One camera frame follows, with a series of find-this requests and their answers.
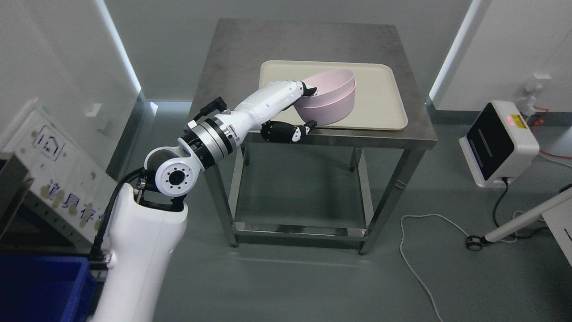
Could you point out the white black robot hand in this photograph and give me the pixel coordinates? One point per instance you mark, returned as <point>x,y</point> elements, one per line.
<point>257,111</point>

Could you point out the pink bowl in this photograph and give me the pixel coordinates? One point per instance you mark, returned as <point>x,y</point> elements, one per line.
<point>331,86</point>
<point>332,111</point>

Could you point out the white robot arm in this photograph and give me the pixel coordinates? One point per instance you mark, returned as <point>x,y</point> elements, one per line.
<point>147,216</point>

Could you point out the stainless steel table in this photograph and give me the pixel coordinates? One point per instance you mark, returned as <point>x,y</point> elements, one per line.
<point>237,51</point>

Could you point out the beige plastic tray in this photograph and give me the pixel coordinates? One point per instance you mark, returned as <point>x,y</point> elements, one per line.
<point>378,104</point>

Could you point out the white signboard with blue text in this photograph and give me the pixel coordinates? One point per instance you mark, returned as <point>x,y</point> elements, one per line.
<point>66,180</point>

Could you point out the white black box device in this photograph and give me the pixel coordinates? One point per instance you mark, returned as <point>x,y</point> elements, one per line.
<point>499,146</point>

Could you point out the white stand leg with caster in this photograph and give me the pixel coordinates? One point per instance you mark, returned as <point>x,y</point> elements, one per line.
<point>556,212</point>

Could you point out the blue bin upper left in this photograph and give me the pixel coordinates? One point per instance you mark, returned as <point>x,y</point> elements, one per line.
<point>36,288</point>

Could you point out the white wall switch box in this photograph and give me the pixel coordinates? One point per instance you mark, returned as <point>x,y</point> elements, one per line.
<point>98,118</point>

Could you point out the metal shelf rack frame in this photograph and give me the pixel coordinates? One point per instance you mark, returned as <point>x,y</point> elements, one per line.
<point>29,226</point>

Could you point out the white wall socket with plug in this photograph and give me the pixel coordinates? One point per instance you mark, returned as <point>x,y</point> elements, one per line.
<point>537,82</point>

